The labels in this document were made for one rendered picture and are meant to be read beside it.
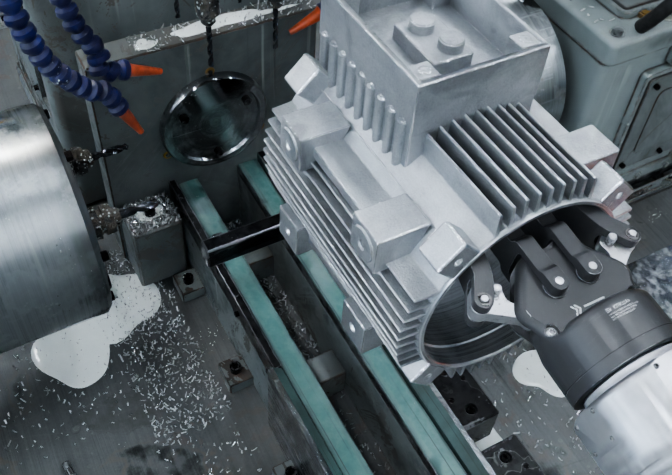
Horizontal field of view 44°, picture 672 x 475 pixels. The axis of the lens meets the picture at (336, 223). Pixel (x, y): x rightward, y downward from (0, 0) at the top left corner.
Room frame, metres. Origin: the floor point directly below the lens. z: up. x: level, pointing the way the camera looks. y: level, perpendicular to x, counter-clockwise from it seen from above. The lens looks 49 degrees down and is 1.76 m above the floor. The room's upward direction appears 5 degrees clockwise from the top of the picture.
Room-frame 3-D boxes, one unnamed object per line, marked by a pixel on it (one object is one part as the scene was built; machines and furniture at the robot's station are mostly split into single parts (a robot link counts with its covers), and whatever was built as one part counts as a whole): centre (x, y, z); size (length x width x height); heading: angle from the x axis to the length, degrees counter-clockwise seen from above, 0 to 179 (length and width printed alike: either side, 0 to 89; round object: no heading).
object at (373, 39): (0.46, -0.05, 1.41); 0.12 x 0.11 x 0.07; 33
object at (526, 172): (0.42, -0.07, 1.31); 0.20 x 0.19 x 0.19; 33
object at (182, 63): (0.86, 0.20, 0.97); 0.30 x 0.11 x 0.34; 122
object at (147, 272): (0.73, 0.25, 0.86); 0.07 x 0.06 x 0.12; 122
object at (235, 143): (0.81, 0.17, 1.02); 0.15 x 0.02 x 0.15; 122
